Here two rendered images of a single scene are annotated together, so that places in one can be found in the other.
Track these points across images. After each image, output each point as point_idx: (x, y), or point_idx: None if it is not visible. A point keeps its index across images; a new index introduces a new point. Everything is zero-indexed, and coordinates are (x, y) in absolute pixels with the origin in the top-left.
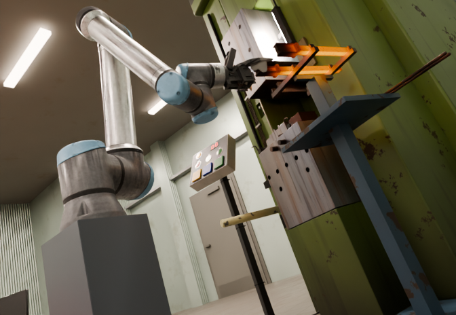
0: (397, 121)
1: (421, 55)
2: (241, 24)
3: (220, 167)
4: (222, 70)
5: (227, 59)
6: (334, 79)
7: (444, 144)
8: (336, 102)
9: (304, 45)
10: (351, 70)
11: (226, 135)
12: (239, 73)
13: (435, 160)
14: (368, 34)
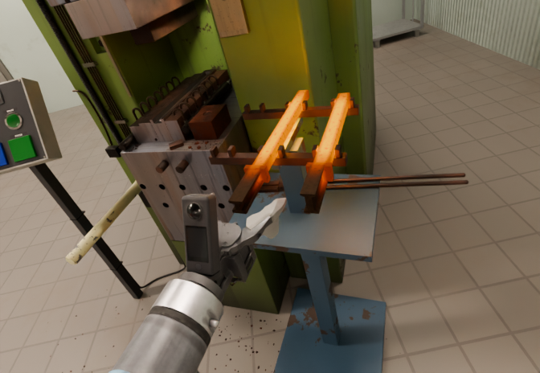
0: None
1: (357, 23)
2: None
3: (30, 160)
4: (220, 316)
5: (206, 243)
6: (274, 75)
7: (340, 137)
8: (355, 256)
9: (330, 153)
10: (308, 80)
11: (18, 81)
12: (232, 266)
13: (337, 167)
14: None
